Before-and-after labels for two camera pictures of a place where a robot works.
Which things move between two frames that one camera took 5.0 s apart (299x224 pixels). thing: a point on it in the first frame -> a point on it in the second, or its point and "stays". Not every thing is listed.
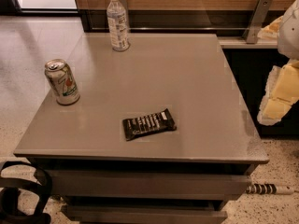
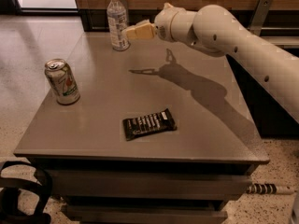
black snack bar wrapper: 142,125 stays
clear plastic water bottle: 117,21 stays
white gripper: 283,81 -> 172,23
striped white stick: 270,189 stays
